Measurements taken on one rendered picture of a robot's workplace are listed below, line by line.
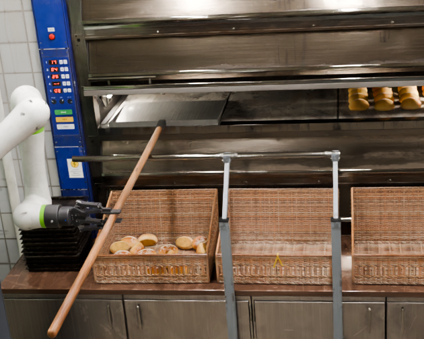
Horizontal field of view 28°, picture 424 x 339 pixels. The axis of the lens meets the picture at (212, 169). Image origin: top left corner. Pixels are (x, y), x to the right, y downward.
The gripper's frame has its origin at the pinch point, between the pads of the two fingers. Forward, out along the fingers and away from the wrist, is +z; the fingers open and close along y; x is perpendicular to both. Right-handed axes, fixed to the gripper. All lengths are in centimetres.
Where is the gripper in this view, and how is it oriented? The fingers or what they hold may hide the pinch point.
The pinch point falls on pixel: (112, 216)
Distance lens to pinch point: 327.5
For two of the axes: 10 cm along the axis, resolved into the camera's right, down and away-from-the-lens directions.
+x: -1.5, 3.9, -9.1
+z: 9.9, -0.1, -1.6
